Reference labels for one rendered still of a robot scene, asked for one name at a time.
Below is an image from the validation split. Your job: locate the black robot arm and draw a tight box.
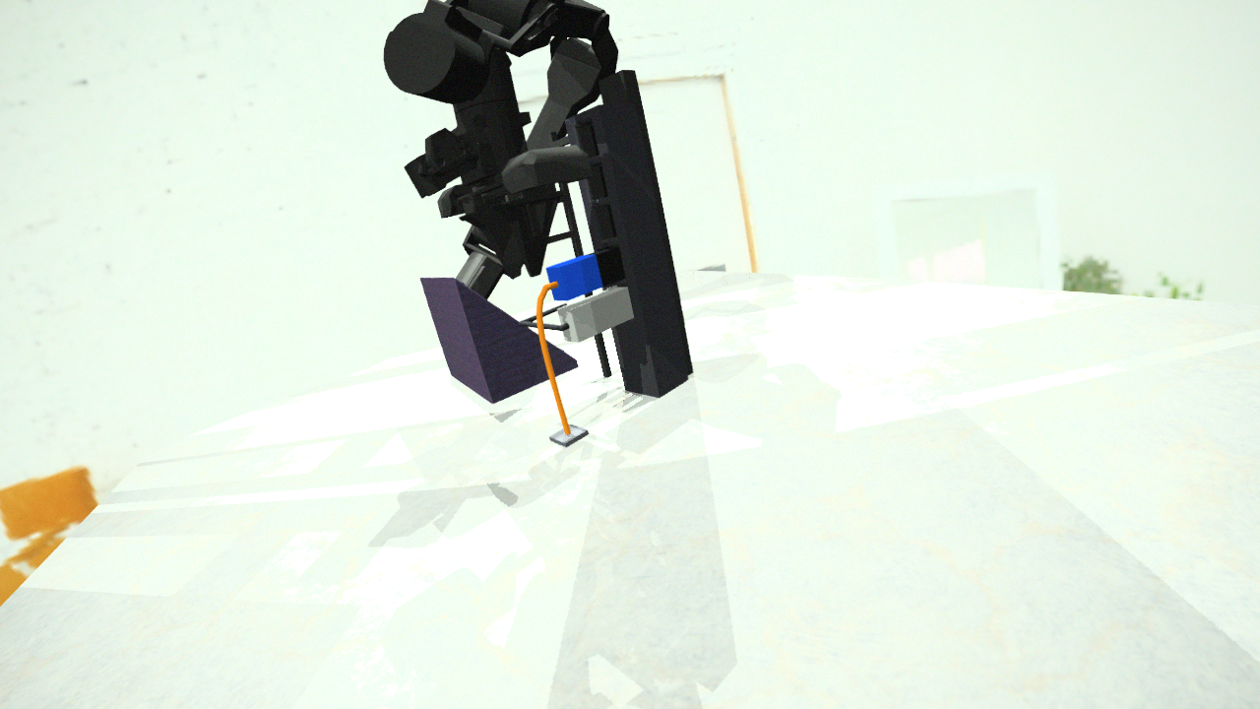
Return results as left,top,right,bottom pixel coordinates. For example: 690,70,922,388
383,0,617,300

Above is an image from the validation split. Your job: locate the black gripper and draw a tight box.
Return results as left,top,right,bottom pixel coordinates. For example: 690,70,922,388
437,99,593,280

